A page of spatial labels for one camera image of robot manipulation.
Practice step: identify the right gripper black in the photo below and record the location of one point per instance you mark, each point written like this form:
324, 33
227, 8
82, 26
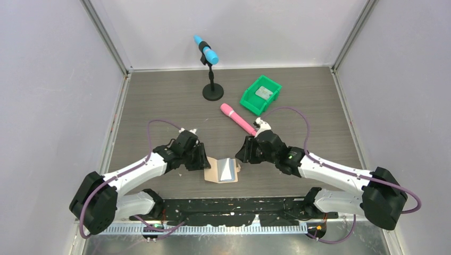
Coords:
246, 153

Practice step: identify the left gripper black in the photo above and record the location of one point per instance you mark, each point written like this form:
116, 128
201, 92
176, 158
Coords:
201, 162

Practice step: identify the beige card holder wallet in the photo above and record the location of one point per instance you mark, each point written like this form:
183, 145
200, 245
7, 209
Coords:
222, 170

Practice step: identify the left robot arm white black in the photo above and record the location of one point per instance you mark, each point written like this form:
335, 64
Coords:
102, 199

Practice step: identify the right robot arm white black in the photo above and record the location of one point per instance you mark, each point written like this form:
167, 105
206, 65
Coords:
371, 194

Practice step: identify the card inside green bin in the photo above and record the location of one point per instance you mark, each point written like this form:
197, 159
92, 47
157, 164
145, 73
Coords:
264, 93

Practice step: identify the green plastic bin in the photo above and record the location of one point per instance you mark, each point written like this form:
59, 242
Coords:
254, 103

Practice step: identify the pink toy microphone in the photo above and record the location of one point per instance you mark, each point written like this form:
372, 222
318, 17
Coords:
230, 112

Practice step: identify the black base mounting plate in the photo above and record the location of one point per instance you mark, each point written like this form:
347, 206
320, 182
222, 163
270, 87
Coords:
235, 212

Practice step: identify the black microphone stand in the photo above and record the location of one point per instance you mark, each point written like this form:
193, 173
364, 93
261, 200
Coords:
212, 91

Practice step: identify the blue toy microphone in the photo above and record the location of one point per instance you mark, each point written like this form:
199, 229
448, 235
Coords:
208, 55

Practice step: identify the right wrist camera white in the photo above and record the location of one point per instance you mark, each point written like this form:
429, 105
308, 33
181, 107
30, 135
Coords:
261, 126

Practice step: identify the aluminium front rail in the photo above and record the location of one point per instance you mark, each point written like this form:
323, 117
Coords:
254, 228

